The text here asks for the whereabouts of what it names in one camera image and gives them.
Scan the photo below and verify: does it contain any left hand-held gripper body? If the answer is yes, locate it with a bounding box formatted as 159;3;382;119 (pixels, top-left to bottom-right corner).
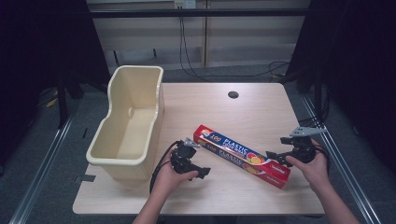
169;136;202;175

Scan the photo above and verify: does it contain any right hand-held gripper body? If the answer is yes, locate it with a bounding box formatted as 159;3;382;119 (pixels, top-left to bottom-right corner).
279;125;328;165

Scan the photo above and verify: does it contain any red and blue wrap box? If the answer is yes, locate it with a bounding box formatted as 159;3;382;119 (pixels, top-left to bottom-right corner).
192;124;291;189

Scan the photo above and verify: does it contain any cream plastic bin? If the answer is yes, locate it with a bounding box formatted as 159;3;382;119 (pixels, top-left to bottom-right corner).
85;64;165;184

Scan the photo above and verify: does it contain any person's right hand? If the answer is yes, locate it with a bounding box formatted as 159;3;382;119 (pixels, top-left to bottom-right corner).
285;138;332;192

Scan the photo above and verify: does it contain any person's left hand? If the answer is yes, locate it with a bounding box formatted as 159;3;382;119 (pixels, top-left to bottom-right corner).
151;151;200;200

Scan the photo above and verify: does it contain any black tape patch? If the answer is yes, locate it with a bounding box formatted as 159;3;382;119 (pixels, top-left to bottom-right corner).
73;174;97;184

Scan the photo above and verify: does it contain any black curtain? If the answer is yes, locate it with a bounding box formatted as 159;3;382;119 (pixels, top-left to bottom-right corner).
284;0;396;176
0;0;110;169

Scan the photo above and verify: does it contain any black metal stand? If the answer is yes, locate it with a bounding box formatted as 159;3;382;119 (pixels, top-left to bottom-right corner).
55;73;71;130

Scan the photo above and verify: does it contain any black horizontal bar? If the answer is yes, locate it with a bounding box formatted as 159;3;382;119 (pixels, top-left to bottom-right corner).
89;8;310;19

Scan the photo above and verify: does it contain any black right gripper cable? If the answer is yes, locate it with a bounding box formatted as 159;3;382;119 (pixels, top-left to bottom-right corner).
313;144;332;175

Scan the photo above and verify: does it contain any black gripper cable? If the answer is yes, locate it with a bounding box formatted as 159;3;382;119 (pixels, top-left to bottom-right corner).
313;144;332;175
148;140;183;195

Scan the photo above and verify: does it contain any black cable bundle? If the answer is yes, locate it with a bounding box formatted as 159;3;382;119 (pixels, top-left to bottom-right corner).
297;88;330;129

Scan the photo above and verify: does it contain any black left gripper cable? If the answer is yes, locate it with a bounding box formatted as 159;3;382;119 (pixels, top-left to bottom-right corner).
148;140;183;195

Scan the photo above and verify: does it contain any long black floor cable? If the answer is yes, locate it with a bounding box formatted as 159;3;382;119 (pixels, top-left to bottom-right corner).
178;17;292;83

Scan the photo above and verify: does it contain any white wall socket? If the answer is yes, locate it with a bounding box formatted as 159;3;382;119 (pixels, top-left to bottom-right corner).
174;0;197;9

